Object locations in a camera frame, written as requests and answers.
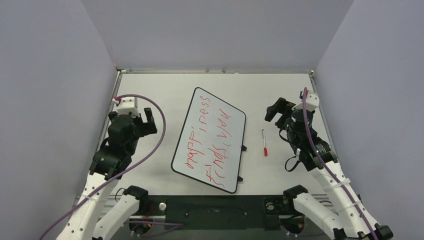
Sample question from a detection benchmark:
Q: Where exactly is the white marker pen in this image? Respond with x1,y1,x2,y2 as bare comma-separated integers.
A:
261,129,268,149

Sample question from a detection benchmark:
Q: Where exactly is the white whiteboard with black frame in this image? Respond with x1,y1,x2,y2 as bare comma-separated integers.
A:
170,87,247,194

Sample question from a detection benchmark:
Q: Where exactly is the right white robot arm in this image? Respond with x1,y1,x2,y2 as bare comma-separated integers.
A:
264,97,394,240

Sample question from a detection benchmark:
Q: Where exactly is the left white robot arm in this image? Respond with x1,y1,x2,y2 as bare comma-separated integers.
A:
57,107,158,240

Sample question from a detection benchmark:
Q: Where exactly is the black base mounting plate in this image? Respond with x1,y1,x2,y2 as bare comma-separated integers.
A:
129,195,306,234

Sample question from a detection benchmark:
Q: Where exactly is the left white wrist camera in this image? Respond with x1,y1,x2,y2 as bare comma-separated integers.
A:
113,97,140,118

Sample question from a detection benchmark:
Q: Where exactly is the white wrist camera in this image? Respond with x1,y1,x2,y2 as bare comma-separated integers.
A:
291,90,320,112
113,97,140,118

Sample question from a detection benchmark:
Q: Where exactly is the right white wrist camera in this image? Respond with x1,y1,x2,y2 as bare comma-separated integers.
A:
291,90,320,112

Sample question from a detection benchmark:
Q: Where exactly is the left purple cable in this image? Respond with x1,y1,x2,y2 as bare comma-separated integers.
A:
38,94,185,240

